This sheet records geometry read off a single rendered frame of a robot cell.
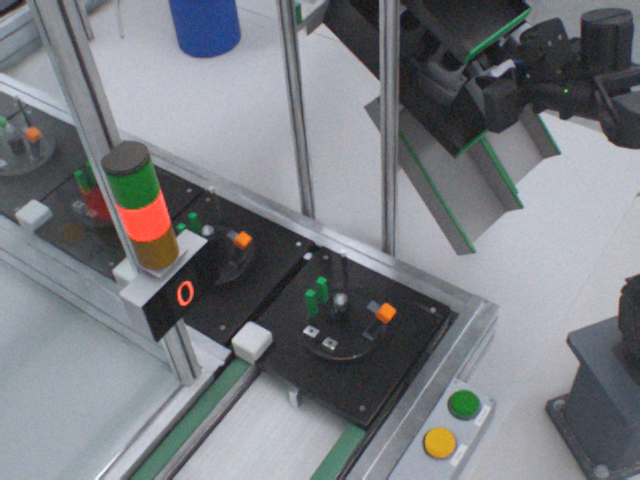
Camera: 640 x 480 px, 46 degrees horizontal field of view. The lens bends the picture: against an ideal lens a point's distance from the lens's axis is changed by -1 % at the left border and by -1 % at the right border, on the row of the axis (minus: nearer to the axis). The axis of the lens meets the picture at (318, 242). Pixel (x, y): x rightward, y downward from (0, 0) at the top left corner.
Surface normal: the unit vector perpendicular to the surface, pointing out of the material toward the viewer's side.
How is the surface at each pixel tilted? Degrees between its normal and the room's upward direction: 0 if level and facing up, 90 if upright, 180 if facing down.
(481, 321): 0
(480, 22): 25
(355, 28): 90
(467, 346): 0
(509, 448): 0
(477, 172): 45
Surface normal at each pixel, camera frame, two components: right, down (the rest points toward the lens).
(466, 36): 0.24, -0.38
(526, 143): 0.45, -0.11
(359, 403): -0.07, -0.66
